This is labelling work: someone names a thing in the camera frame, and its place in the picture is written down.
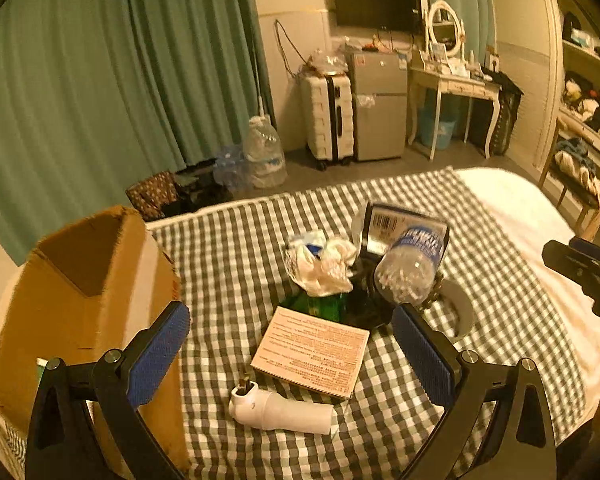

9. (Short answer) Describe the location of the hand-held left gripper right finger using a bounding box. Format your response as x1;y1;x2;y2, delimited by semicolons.
391;303;558;480

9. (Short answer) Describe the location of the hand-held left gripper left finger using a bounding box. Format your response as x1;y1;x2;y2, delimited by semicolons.
25;301;191;480

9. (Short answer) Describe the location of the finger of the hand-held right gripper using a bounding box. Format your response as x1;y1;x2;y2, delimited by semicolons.
542;241;600;320
570;236;600;267

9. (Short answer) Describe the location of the white tape roll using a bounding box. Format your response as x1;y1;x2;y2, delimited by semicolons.
437;280;476;339

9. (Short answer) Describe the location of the clear plastic water bottle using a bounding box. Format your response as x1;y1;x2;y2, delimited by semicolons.
374;225;445;306

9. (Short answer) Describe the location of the beige paper box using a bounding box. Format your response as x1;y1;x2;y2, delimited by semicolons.
250;306;371;401

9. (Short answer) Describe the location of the green packet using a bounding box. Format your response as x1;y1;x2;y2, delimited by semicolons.
286;290;348;323

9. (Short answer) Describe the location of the brown cardboard box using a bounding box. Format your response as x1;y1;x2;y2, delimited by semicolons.
0;205;193;471

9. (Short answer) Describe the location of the black box with barcode label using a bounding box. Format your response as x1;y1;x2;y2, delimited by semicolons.
358;202;450;271

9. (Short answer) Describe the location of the white cylindrical device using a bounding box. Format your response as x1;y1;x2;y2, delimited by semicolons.
229;375;337;435

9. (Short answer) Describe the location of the white plastic bag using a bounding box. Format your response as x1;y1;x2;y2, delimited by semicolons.
284;229;358;297

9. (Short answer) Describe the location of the wooden chair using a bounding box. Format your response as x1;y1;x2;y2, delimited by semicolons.
538;110;600;241

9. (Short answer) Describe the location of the white duvet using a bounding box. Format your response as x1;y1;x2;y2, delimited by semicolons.
454;167;600;456

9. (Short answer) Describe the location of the clothes heap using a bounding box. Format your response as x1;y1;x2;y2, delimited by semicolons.
552;137;600;196

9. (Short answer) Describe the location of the grey white checkered blanket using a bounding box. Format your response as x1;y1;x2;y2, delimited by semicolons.
0;166;588;480

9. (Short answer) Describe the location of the pile of folded clothes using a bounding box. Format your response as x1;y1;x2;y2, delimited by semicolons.
562;72;600;133

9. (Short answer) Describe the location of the patterned brown bag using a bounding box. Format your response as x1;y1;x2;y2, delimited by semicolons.
126;170;181;223

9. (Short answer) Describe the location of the pile of dark shoes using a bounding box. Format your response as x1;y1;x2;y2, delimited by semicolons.
162;160;233;216

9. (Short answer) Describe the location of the blue trash bin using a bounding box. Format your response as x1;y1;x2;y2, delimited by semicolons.
419;107;456;150

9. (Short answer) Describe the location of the pack of water bottles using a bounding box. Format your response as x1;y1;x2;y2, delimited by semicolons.
212;145;251;192

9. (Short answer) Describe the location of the white wardrobe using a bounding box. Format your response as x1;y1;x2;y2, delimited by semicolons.
490;0;600;196

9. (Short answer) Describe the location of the white dressing table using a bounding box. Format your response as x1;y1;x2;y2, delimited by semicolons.
407;62;503;161

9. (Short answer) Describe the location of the large clear water jug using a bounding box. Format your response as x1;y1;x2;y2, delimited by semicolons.
242;116;288;190

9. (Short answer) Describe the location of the grey mini fridge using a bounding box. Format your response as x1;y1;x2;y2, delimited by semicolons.
345;50;409;162

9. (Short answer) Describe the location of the white oval vanity mirror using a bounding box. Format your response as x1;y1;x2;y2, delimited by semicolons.
425;1;468;58

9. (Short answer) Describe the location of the white suitcase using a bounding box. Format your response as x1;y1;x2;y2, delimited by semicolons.
300;72;355;171

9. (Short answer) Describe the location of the wide green curtain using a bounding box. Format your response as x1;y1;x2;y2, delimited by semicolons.
0;0;188;267

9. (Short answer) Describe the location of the narrow green curtain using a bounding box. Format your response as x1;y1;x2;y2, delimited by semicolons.
422;0;495;56

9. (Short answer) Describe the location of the clear plastic bags pile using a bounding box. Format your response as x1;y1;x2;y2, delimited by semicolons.
305;49;351;77

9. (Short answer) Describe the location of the black wall television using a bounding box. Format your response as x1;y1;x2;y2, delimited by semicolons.
332;0;423;32

